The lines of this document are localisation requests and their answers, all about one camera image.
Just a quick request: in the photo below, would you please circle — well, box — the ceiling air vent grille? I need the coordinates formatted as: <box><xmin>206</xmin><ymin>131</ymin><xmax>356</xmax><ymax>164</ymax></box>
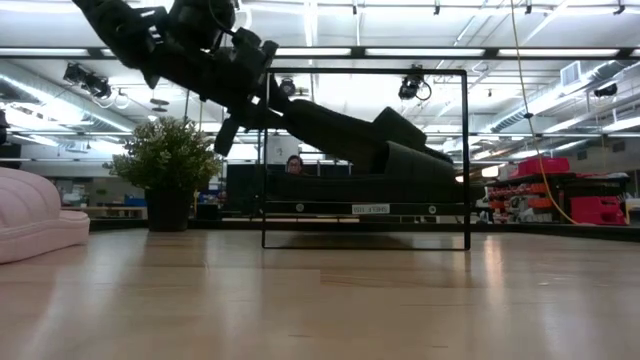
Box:
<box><xmin>559</xmin><ymin>60</ymin><xmax>584</xmax><ymax>89</ymax></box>

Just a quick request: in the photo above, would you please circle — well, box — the black partition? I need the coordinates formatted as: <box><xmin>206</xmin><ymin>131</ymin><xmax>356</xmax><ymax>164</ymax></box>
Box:
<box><xmin>225</xmin><ymin>163</ymin><xmax>351</xmax><ymax>220</ymax></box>

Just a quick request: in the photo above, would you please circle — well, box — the silver air duct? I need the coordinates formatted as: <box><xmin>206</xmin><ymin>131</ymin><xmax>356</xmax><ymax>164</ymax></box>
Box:
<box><xmin>0</xmin><ymin>58</ymin><xmax>137</xmax><ymax>134</ymax></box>

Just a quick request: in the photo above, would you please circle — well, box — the rack with orange bins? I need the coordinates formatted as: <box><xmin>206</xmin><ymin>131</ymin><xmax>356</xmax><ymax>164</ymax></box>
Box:
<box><xmin>487</xmin><ymin>172</ymin><xmax>632</xmax><ymax>226</ymax></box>

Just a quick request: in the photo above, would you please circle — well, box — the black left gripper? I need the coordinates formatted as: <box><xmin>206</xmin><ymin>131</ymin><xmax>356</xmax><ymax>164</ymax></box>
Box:
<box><xmin>149</xmin><ymin>44</ymin><xmax>301</xmax><ymax>157</ymax></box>

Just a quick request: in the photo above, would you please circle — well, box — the black slide sandal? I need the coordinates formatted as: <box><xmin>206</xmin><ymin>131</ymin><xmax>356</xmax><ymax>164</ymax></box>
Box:
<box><xmin>264</xmin><ymin>141</ymin><xmax>487</xmax><ymax>204</ymax></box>
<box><xmin>269</xmin><ymin>97</ymin><xmax>441</xmax><ymax>174</ymax></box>

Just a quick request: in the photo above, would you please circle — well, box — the wooden shelf with black frame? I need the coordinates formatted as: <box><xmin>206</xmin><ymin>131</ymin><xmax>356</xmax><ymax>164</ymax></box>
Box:
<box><xmin>260</xmin><ymin>67</ymin><xmax>473</xmax><ymax>252</ymax></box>

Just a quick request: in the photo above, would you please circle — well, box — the flat red storage bin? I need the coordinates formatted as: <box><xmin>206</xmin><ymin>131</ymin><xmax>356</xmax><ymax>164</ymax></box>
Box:
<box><xmin>508</xmin><ymin>156</ymin><xmax>572</xmax><ymax>180</ymax></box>

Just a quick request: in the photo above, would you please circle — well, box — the white board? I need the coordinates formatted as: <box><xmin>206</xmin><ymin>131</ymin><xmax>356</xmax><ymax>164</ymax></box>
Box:
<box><xmin>272</xmin><ymin>134</ymin><xmax>301</xmax><ymax>165</ymax></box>

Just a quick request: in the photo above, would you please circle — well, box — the black ceiling camera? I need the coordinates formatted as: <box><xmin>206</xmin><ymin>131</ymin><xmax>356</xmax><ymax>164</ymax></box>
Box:
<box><xmin>397</xmin><ymin>63</ymin><xmax>433</xmax><ymax>102</ymax></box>

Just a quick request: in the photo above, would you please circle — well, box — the pink slide sandal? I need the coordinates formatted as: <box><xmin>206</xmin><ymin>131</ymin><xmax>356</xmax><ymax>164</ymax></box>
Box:
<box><xmin>0</xmin><ymin>166</ymin><xmax>92</xmax><ymax>265</ymax></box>

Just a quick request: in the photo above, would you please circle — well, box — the yellow hanging cable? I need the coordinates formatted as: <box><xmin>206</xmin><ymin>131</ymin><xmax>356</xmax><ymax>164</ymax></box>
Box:
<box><xmin>508</xmin><ymin>0</ymin><xmax>584</xmax><ymax>226</ymax></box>

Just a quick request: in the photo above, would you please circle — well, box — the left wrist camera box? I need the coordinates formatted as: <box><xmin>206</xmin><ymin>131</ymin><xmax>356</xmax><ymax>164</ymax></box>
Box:
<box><xmin>230</xmin><ymin>27</ymin><xmax>280</xmax><ymax>76</ymax></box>

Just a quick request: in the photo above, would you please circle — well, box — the person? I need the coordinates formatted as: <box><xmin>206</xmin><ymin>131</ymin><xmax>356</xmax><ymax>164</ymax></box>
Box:
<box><xmin>284</xmin><ymin>154</ymin><xmax>306</xmax><ymax>176</ymax></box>

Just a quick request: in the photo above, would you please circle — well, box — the potted artificial green plant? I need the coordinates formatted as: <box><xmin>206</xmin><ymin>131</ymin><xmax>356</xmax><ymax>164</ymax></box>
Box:
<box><xmin>102</xmin><ymin>115</ymin><xmax>224</xmax><ymax>233</ymax></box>

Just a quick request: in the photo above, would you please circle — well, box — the tall red storage bin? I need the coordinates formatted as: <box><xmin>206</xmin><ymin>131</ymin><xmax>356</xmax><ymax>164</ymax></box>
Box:
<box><xmin>569</xmin><ymin>195</ymin><xmax>627</xmax><ymax>226</ymax></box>

